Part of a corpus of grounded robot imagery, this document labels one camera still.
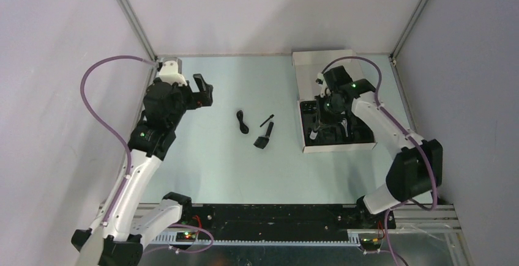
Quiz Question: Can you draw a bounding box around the black silver hair clipper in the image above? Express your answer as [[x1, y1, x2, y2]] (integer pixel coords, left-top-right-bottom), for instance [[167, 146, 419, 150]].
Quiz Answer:
[[341, 119, 349, 138]]

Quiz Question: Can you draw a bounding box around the white cardboard kit box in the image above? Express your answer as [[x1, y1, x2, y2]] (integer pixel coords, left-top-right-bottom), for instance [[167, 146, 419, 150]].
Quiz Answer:
[[292, 50, 376, 153]]

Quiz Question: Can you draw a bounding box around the black power cable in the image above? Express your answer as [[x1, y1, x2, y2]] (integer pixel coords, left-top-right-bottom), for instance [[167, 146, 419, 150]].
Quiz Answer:
[[236, 110, 250, 135]]

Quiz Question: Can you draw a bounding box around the small white oil bottle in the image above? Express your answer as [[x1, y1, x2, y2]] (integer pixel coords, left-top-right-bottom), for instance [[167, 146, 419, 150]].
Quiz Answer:
[[309, 131, 318, 140]]

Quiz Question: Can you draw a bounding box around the black cylindrical trimmer body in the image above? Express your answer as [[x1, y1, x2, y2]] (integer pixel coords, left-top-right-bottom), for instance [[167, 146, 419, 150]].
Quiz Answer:
[[265, 122, 274, 138]]

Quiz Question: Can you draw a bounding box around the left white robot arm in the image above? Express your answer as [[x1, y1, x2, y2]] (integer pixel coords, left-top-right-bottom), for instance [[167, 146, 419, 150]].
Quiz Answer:
[[71, 73, 214, 265]]

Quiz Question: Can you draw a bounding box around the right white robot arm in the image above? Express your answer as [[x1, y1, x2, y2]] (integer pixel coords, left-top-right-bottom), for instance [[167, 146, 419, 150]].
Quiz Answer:
[[316, 65, 443, 228]]

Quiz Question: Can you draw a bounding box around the black plastic tray insert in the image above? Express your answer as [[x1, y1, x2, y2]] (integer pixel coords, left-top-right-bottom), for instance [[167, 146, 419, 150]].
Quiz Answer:
[[299, 100, 375, 147]]

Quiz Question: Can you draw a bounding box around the thin black cleaning brush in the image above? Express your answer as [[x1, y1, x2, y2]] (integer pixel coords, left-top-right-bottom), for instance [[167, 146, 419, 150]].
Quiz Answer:
[[260, 114, 275, 128]]

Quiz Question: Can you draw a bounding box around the black loose comb attachment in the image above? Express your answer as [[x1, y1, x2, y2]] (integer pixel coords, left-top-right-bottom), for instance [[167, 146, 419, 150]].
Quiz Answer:
[[253, 136, 269, 149]]

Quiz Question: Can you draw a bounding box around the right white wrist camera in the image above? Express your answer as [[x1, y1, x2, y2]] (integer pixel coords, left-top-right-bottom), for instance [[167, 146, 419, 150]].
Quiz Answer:
[[316, 72, 328, 98]]

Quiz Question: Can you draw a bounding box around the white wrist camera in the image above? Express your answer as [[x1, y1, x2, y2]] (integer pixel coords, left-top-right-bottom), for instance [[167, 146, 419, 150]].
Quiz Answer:
[[316, 72, 328, 98], [157, 57, 188, 86]]

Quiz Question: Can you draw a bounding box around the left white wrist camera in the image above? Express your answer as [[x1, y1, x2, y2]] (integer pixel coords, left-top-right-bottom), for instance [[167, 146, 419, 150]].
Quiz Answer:
[[157, 57, 188, 86]]

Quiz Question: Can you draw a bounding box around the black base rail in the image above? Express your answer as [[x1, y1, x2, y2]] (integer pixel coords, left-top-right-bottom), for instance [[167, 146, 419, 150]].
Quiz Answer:
[[180, 204, 396, 242]]

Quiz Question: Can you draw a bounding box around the aluminium frame post left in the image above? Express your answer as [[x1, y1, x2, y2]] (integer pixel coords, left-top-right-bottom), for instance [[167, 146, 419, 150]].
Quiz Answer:
[[116, 0, 157, 61]]

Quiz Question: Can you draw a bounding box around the aluminium frame post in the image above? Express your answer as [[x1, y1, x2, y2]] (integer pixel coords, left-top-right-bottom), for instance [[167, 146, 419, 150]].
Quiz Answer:
[[390, 0, 430, 59], [116, 0, 157, 61]]

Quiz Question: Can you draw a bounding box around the aluminium frame post right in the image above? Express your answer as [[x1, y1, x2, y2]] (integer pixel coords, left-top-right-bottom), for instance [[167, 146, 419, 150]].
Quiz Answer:
[[390, 0, 430, 59]]

